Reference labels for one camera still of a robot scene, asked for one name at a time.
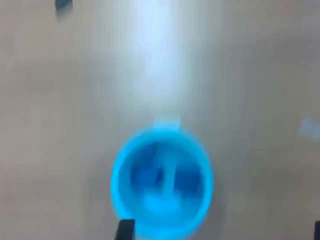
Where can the blue plastic cup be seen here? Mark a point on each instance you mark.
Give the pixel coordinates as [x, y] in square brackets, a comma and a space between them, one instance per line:
[120, 180]

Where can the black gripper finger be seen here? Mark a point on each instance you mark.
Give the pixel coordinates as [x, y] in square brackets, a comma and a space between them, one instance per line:
[317, 232]
[125, 231]

